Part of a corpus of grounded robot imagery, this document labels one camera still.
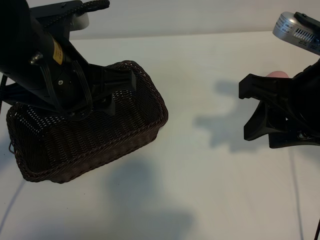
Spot black left camera bracket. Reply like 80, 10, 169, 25
29, 0, 86, 44

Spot black right camera bracket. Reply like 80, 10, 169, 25
293, 11, 320, 48

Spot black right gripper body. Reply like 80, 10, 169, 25
268, 57, 320, 150

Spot dark brown wicker basket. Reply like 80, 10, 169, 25
6, 59, 169, 185

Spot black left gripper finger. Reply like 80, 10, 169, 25
99, 67, 138, 98
93, 95, 117, 116

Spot black braided cable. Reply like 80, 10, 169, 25
44, 0, 111, 29

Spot pink peach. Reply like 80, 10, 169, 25
266, 70, 290, 79

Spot black camera bracket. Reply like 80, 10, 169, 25
293, 11, 320, 48
29, 0, 86, 44

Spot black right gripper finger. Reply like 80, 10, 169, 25
238, 73, 297, 101
243, 101, 288, 142

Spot thin dark hanging cable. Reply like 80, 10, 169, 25
314, 212, 320, 240

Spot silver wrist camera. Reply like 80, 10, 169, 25
71, 12, 90, 31
271, 11, 320, 56

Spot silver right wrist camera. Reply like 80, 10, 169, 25
271, 11, 320, 56

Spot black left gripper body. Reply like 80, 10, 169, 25
47, 37, 118, 121

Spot flat black ribbon cable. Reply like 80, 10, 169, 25
40, 61, 92, 114

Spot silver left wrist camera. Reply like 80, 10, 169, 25
71, 12, 90, 31

